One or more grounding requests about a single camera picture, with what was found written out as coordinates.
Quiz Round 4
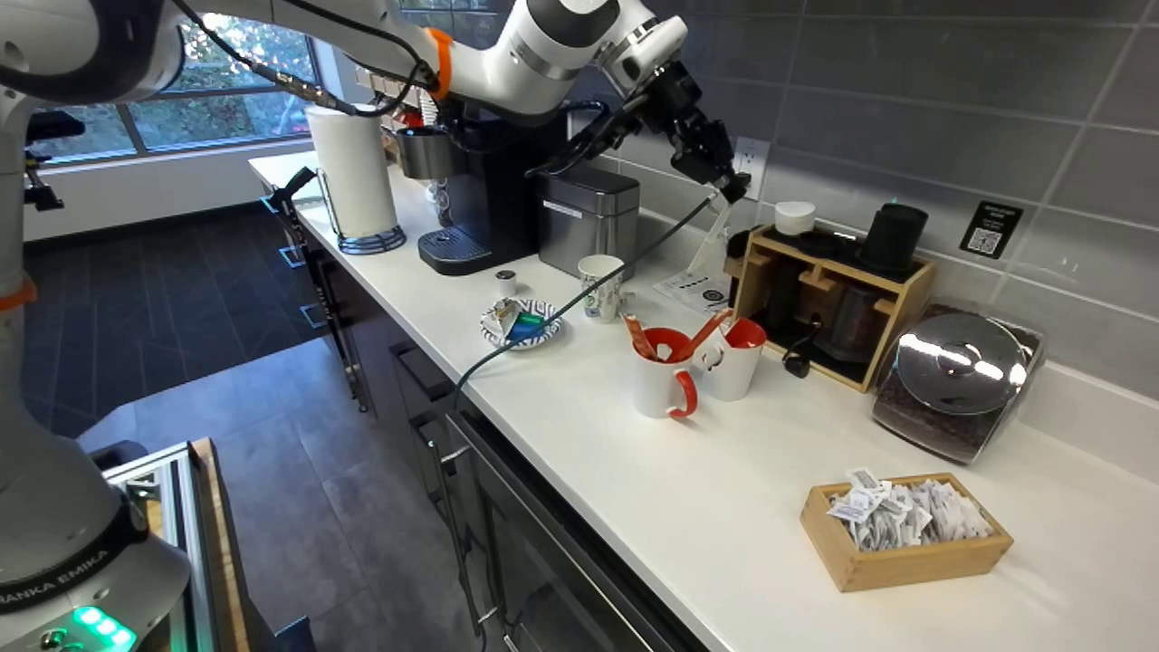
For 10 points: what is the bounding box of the white sugar packets pile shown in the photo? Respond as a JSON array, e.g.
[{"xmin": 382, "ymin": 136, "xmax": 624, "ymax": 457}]
[{"xmin": 824, "ymin": 468, "xmax": 997, "ymax": 554}]

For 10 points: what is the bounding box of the blue patterned paper plate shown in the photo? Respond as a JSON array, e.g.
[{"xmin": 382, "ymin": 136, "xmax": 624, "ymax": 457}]
[{"xmin": 476, "ymin": 294, "xmax": 563, "ymax": 357}]

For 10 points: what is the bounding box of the white paper towel roll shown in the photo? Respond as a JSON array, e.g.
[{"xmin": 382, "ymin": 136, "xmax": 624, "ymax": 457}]
[{"xmin": 302, "ymin": 107, "xmax": 410, "ymax": 259}]

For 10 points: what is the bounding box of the dark power cable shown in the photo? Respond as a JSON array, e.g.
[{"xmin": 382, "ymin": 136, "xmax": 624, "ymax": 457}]
[{"xmin": 450, "ymin": 197, "xmax": 715, "ymax": 394}]

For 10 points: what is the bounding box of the wooden box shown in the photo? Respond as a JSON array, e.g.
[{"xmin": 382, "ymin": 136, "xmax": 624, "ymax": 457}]
[{"xmin": 797, "ymin": 468, "xmax": 1016, "ymax": 596}]

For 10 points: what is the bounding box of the black Keurig coffee machine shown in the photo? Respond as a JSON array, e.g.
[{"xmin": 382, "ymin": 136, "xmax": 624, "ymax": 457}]
[{"xmin": 395, "ymin": 101, "xmax": 573, "ymax": 281}]

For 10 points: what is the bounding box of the small white cup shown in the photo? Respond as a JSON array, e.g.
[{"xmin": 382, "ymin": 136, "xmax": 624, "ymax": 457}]
[{"xmin": 772, "ymin": 200, "xmax": 818, "ymax": 238}]

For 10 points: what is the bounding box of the white printed packet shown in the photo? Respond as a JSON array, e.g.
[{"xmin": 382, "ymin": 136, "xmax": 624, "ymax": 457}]
[{"xmin": 480, "ymin": 296, "xmax": 525, "ymax": 348}]

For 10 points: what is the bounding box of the black canister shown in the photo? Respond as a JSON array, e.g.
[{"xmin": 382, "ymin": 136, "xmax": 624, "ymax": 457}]
[{"xmin": 863, "ymin": 200, "xmax": 930, "ymax": 283}]

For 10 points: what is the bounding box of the wooden countertop organizer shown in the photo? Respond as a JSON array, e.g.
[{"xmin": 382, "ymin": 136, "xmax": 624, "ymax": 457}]
[{"xmin": 730, "ymin": 226, "xmax": 942, "ymax": 394}]

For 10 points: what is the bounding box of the red plastic stirrer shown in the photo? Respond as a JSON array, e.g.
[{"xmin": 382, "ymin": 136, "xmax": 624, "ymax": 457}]
[
  {"xmin": 624, "ymin": 313, "xmax": 661, "ymax": 362},
  {"xmin": 686, "ymin": 307, "xmax": 735, "ymax": 357}
]

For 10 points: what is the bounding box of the black camera stand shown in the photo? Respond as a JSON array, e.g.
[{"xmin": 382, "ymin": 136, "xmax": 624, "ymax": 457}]
[{"xmin": 21, "ymin": 107, "xmax": 85, "ymax": 213}]

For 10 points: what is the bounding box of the clear plastic container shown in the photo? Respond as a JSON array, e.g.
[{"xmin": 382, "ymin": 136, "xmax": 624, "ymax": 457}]
[{"xmin": 685, "ymin": 197, "xmax": 761, "ymax": 306}]

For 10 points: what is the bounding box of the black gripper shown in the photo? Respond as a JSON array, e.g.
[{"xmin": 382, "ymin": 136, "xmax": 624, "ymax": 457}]
[{"xmin": 637, "ymin": 60, "xmax": 754, "ymax": 208}]

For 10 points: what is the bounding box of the white mug red handle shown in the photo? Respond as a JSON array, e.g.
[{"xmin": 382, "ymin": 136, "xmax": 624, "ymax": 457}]
[{"xmin": 626, "ymin": 322, "xmax": 702, "ymax": 426}]

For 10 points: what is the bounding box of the patterned paper cup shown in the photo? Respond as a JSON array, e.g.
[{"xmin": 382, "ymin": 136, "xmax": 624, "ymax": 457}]
[{"xmin": 574, "ymin": 250, "xmax": 626, "ymax": 322}]

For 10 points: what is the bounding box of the white mug red inside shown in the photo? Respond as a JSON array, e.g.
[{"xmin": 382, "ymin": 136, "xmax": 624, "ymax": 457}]
[{"xmin": 695, "ymin": 316, "xmax": 772, "ymax": 401}]

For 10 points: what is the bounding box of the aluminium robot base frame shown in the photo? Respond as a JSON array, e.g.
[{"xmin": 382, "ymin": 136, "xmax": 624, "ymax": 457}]
[{"xmin": 102, "ymin": 435, "xmax": 258, "ymax": 652}]

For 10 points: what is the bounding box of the stainless steel recycle bin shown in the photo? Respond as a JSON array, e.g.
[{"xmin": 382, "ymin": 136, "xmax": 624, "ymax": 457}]
[{"xmin": 537, "ymin": 164, "xmax": 645, "ymax": 283}]

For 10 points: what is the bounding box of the dark wooden base cabinet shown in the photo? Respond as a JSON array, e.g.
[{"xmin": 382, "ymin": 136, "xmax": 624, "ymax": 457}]
[{"xmin": 286, "ymin": 202, "xmax": 715, "ymax": 652}]

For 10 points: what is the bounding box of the window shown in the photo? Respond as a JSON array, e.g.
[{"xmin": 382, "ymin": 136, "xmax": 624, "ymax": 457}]
[{"xmin": 21, "ymin": 10, "xmax": 364, "ymax": 159}]

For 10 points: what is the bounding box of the QR code wall sign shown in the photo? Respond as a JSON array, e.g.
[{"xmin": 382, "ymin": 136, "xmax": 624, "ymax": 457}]
[{"xmin": 956, "ymin": 197, "xmax": 1024, "ymax": 263}]

